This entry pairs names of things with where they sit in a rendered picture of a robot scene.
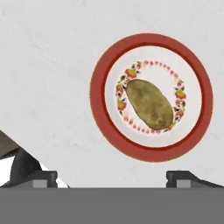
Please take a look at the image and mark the dark grey stool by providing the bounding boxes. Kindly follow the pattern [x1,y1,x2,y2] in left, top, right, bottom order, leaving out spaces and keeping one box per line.
[9,148,42,186]

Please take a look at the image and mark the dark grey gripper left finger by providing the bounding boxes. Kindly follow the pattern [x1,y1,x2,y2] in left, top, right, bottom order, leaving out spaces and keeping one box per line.
[0,170,59,189]

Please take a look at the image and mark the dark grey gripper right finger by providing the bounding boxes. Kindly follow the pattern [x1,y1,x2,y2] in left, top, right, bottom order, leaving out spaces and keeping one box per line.
[165,170,224,189]

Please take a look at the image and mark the red rimmed floral plate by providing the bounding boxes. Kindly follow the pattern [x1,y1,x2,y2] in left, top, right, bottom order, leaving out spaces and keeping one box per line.
[89,32,214,163]

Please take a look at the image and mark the brown potato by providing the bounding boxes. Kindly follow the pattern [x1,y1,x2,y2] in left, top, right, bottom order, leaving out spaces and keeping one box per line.
[126,78,175,131]

